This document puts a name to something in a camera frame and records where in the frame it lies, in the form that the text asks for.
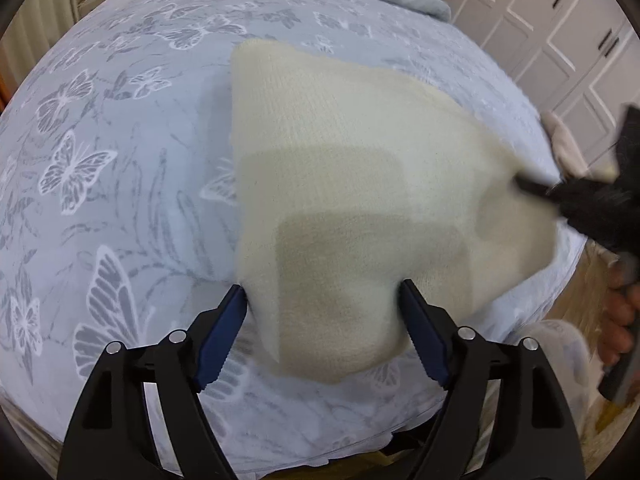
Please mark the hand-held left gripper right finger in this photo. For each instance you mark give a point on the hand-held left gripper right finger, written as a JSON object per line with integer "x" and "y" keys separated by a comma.
{"x": 425, "y": 335}

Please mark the white panelled wardrobe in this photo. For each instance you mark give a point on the white panelled wardrobe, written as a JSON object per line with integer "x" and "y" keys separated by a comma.
{"x": 525, "y": 10}

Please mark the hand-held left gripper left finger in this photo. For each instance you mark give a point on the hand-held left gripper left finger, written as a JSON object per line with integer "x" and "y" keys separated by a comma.
{"x": 220, "y": 340}

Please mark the white curtain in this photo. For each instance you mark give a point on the white curtain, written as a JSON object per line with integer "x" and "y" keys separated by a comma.
{"x": 47, "y": 25}

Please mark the beige fluffy cloth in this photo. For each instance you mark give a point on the beige fluffy cloth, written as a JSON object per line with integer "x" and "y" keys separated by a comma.
{"x": 565, "y": 145}

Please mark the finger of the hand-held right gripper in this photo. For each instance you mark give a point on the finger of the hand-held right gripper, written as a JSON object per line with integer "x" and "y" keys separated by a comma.
{"x": 537, "y": 191}

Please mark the cream knit cardigan red buttons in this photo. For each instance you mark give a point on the cream knit cardigan red buttons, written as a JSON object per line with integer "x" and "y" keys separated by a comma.
{"x": 350, "y": 160}

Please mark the bed with butterfly print sheet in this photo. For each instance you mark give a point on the bed with butterfly print sheet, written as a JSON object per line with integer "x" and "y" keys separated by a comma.
{"x": 125, "y": 110}

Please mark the person's right hand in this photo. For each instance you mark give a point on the person's right hand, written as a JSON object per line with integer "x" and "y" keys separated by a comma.
{"x": 619, "y": 325}

